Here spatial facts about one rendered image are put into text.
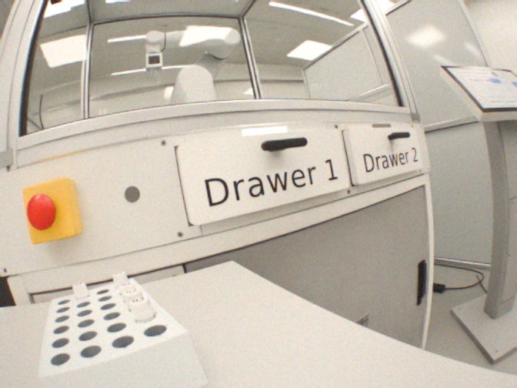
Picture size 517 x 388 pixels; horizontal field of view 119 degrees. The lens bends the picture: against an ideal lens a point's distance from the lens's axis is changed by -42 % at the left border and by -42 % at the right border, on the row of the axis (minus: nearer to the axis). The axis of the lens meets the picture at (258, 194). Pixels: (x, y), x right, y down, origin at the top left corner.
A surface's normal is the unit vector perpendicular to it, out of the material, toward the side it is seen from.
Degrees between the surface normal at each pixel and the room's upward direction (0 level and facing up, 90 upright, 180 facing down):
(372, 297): 90
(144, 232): 90
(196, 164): 90
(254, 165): 90
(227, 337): 0
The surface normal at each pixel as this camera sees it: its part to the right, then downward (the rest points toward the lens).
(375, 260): 0.44, -0.04
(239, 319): -0.18, -0.98
